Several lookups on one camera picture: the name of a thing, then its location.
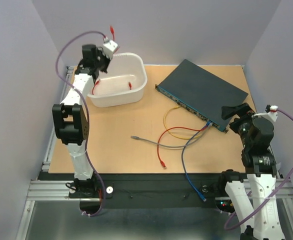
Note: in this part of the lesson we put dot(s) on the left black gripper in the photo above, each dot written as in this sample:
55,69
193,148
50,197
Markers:
100,54

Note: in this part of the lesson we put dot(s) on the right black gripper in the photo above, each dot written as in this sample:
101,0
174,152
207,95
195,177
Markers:
227,111

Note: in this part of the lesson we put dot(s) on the dark network switch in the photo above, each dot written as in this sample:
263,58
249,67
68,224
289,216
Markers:
201,93

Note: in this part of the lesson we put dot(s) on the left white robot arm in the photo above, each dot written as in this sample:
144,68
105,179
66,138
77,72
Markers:
71,119

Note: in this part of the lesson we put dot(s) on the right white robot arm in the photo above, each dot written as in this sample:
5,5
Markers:
257,211

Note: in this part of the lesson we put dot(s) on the white plastic tub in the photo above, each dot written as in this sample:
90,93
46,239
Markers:
124,82

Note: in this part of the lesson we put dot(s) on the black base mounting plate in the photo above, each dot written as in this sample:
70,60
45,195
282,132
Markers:
161,190

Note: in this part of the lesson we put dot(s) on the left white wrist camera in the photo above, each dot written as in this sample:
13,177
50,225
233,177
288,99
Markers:
109,48

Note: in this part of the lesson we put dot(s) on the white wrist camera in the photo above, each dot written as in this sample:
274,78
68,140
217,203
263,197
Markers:
271,113
109,48

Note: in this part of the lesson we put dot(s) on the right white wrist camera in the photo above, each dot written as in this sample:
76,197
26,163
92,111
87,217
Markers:
271,113

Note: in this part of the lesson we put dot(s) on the aluminium frame rail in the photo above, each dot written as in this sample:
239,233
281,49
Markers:
41,190

